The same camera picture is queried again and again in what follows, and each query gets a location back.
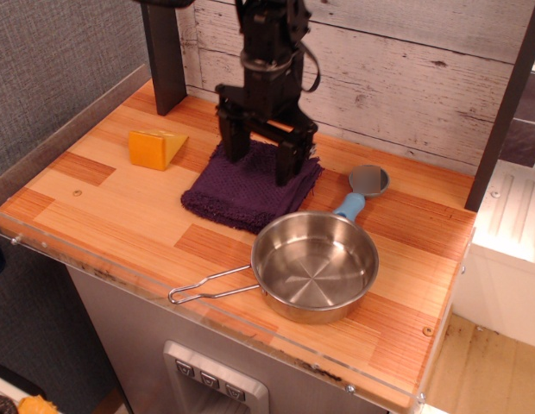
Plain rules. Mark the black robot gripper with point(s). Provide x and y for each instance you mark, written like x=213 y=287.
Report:
x=267 y=104

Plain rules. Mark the purple towel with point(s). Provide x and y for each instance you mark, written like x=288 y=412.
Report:
x=244 y=195

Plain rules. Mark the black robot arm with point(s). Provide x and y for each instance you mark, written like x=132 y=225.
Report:
x=273 y=32

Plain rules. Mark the yellow cheese wedge block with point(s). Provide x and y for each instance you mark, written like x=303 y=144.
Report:
x=154 y=149

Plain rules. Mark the grey cabinet with dispenser panel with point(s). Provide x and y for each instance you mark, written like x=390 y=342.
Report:
x=167 y=363

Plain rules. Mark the clear acrylic edge guard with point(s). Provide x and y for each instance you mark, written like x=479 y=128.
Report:
x=379 y=354

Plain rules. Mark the orange object bottom left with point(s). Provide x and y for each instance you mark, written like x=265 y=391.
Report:
x=36 y=405

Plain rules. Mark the grey scoop with blue handle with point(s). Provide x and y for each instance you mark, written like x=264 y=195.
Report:
x=366 y=181

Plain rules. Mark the steel pot with wire handle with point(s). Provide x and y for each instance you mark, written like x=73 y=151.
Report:
x=313 y=267

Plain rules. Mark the dark right shelf post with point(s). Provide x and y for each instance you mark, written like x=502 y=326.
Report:
x=513 y=93

